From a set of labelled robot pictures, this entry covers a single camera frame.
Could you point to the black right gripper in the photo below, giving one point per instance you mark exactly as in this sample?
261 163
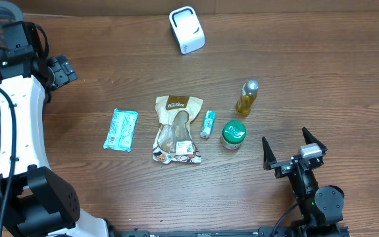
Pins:
283 166

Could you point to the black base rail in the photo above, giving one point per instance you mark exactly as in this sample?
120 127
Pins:
261 232

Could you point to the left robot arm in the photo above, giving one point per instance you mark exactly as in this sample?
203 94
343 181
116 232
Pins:
34 201

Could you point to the brown white snack pouch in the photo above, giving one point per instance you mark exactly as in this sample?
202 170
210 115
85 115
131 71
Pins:
173 142

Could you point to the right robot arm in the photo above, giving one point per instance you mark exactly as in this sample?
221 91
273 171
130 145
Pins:
317 210

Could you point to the white barcode scanner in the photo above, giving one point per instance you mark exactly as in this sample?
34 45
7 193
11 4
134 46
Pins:
187 29

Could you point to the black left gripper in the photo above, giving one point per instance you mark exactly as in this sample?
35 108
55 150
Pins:
63 71

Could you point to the small teal tissue pack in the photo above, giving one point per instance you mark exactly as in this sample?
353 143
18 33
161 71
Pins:
208 123

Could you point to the green lid jar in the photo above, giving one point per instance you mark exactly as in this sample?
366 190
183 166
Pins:
233 134

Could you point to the yellow liquid bottle grey cap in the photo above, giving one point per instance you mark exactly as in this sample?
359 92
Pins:
248 96

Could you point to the large teal wipes pack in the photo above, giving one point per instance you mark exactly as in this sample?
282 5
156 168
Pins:
121 130

